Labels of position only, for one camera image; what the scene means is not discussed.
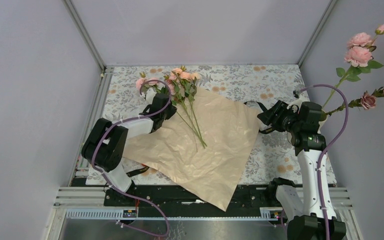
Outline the floral patterned table mat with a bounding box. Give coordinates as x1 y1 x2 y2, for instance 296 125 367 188
94 64 338 186

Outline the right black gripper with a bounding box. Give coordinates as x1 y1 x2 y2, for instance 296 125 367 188
256 99 302 134

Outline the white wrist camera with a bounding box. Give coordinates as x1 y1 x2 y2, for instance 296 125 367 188
144 87 157 105
289 92 310 111

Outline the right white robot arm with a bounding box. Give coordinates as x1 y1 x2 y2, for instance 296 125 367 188
257 100 347 240

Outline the beige cylindrical vase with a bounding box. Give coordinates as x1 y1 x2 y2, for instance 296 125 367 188
317 109 328 134

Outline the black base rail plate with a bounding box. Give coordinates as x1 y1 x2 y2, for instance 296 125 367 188
103 184 283 219

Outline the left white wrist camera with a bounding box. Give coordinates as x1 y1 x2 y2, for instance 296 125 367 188
144 87 157 105

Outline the large pink rose stem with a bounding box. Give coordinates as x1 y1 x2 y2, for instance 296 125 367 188
321 23 384 110

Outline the peach paper flower bouquet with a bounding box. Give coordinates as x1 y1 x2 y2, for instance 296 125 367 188
123 87 260 211

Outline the light pink rose stem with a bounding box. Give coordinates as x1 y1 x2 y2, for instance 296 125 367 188
135 72 169 98

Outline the dusty mauve rose stem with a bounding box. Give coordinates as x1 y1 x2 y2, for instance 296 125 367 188
324 76 384 117

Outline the peach orange rose stem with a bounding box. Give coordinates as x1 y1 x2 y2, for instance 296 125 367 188
164 65 208 148

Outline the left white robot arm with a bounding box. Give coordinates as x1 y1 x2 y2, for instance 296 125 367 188
80 93 177 206

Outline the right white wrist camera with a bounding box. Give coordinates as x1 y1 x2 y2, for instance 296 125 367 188
289 92 310 111

